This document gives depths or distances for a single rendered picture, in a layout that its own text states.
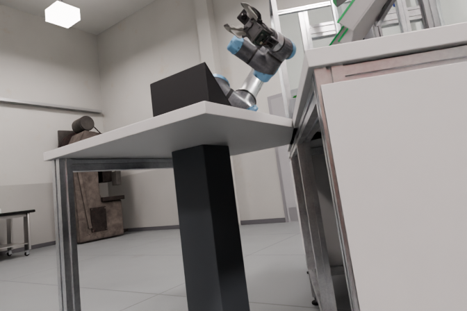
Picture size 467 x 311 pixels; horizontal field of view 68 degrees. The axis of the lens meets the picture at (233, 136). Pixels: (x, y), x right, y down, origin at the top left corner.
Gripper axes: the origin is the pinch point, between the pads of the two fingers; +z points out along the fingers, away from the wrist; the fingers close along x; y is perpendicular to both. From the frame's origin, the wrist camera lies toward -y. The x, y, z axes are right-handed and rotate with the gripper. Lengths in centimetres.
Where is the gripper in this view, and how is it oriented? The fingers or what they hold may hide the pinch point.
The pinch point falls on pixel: (233, 14)
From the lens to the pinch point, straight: 123.3
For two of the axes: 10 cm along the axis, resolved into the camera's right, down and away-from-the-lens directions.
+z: -6.3, -1.3, -7.7
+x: -6.2, 6.8, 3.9
